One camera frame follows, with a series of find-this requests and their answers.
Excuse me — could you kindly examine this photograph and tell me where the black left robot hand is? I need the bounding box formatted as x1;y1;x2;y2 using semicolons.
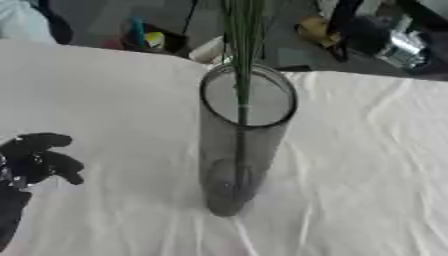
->
0;132;86;253

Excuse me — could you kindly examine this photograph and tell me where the green flower stems bundle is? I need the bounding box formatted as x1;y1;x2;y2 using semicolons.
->
218;0;272;198

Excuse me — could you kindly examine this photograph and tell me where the black and silver equipment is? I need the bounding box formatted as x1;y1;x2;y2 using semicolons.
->
325;0;448;76

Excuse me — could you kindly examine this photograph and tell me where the tall clear glass vase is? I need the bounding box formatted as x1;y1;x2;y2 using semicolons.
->
196;63;301;218

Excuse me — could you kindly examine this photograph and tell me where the black tripod leg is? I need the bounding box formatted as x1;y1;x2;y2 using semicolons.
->
180;0;200;36

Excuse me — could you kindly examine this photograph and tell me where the yellow tan bag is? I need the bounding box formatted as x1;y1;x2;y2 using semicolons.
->
294;14;347;49

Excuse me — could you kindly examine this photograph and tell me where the person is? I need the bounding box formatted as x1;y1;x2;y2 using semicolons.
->
0;0;76;46

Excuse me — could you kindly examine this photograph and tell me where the dark bag with colourful items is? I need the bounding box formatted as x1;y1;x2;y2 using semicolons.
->
103;16;191;56

